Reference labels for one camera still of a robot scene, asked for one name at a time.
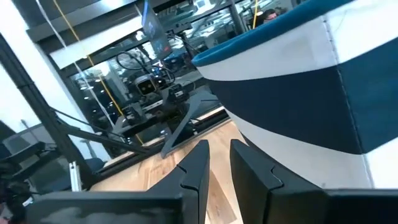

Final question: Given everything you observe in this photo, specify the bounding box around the black frame rail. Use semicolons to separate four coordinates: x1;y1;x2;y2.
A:
90;108;233;187

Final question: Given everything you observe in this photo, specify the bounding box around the silver aluminium extrusion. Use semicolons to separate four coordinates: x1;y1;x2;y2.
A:
68;161;83;192

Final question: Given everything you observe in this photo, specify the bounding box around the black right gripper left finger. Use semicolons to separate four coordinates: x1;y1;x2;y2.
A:
25;139;211;224

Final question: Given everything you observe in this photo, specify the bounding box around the hanging dark monitor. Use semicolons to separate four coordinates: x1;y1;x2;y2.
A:
141;0;174;60

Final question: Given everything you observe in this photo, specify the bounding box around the black frame post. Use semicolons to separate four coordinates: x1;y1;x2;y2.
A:
0;32;99;189

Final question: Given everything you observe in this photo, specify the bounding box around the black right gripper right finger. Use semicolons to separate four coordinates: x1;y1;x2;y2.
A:
229;139;398;224

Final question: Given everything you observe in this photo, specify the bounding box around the person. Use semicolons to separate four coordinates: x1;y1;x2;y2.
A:
262;8;278;25

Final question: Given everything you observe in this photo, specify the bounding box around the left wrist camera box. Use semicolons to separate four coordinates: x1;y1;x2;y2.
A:
132;73;159;98

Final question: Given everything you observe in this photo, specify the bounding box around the grey frame brace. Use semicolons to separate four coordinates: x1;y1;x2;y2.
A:
160;92;203;159

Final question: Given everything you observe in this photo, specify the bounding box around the yellow cable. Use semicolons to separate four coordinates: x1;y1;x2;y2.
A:
52;0;146;147

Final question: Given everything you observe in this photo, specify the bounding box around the white cable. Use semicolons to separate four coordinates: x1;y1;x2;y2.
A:
35;0;116;129

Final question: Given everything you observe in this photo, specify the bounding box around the black frame crossbar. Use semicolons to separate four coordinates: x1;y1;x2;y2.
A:
49;106;156;156

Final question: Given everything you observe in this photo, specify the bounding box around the navy white striped fabric bin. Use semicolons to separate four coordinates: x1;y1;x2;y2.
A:
192;0;398;190

